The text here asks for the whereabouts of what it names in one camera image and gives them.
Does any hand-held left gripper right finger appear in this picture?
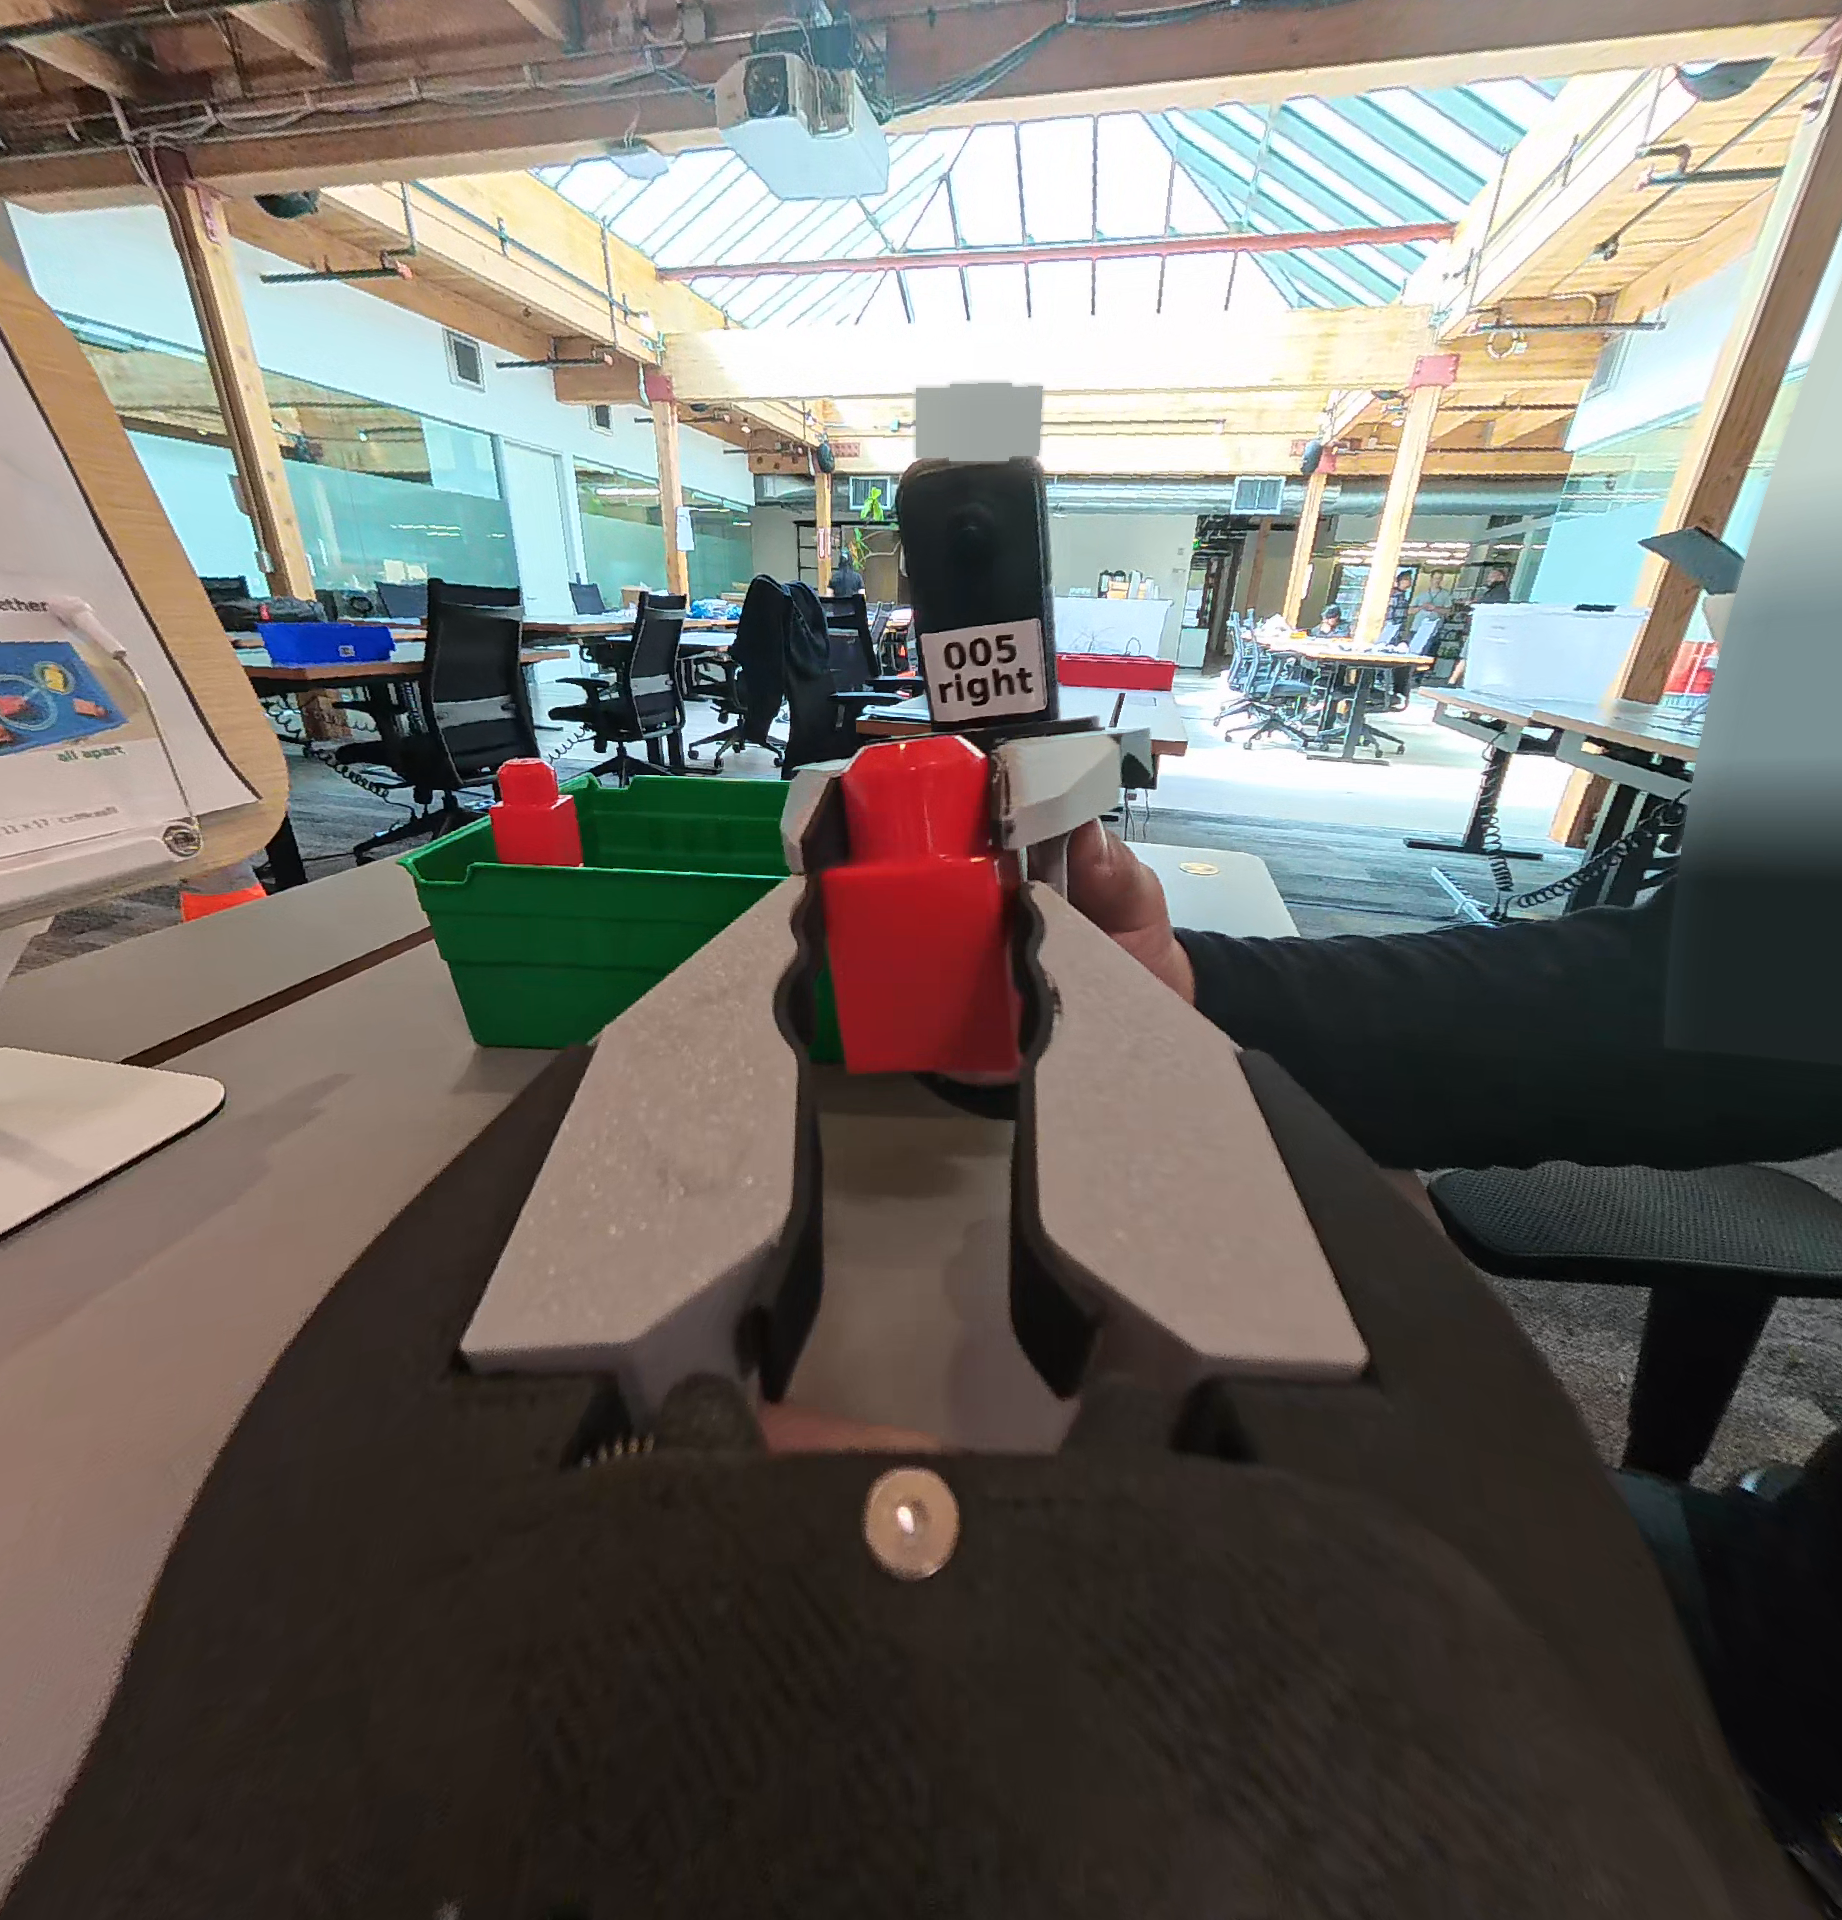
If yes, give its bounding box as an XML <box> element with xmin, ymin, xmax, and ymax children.
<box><xmin>1007</xmin><ymin>877</ymin><xmax>1373</xmax><ymax>1413</ymax></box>

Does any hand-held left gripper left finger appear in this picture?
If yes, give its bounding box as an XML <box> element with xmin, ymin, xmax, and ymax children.
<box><xmin>455</xmin><ymin>877</ymin><xmax>832</xmax><ymax>1397</ymax></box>

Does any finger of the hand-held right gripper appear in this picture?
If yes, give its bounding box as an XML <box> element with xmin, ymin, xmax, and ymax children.
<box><xmin>992</xmin><ymin>731</ymin><xmax>1131</xmax><ymax>863</ymax></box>
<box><xmin>774</xmin><ymin>769</ymin><xmax>855</xmax><ymax>890</ymax></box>

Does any red mega block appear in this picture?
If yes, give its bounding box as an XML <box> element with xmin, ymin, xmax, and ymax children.
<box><xmin>815</xmin><ymin>736</ymin><xmax>1029</xmax><ymax>1082</ymax></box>
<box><xmin>491</xmin><ymin>757</ymin><xmax>586</xmax><ymax>874</ymax></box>

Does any person's right forearm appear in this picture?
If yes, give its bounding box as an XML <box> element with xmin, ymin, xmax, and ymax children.
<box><xmin>1177</xmin><ymin>880</ymin><xmax>1842</xmax><ymax>1178</ymax></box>

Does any person's right hand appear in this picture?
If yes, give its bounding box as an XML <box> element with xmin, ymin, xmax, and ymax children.
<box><xmin>1048</xmin><ymin>820</ymin><xmax>1200</xmax><ymax>1010</ymax></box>

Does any black office chair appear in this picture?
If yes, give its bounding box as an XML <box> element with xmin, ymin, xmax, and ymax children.
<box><xmin>560</xmin><ymin>590</ymin><xmax>697</xmax><ymax>789</ymax></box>
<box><xmin>351</xmin><ymin>580</ymin><xmax>554</xmax><ymax>865</ymax></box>
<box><xmin>1426</xmin><ymin>1156</ymin><xmax>1842</xmax><ymax>1494</ymax></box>

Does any green plastic bin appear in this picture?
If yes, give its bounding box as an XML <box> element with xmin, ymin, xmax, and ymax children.
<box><xmin>402</xmin><ymin>775</ymin><xmax>851</xmax><ymax>1052</ymax></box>

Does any wooden office desk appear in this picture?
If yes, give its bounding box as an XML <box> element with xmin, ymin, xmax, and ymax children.
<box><xmin>1411</xmin><ymin>690</ymin><xmax>1718</xmax><ymax>933</ymax></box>
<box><xmin>1253</xmin><ymin>625</ymin><xmax>1440</xmax><ymax>768</ymax></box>

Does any wooden document stand white base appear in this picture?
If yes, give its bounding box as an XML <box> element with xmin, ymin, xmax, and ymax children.
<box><xmin>0</xmin><ymin>235</ymin><xmax>293</xmax><ymax>1263</ymax></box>

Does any laminated instruction sheet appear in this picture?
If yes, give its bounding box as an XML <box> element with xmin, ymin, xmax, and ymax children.
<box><xmin>0</xmin><ymin>300</ymin><xmax>203</xmax><ymax>873</ymax></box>

